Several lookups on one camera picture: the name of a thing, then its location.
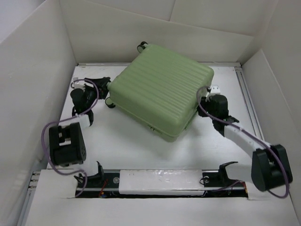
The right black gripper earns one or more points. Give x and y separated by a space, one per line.
203 101

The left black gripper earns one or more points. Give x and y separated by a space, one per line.
102 85

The green hard-shell suitcase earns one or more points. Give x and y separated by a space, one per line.
159 90

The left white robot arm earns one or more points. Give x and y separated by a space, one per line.
63 141

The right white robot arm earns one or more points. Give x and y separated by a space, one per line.
270 169

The white foam block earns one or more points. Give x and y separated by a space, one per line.
161 182

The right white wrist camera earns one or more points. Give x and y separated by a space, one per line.
214 90

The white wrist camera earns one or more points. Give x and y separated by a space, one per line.
77 84
214 90

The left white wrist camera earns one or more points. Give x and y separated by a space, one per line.
77 84

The metal base rail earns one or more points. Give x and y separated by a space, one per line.
105 184

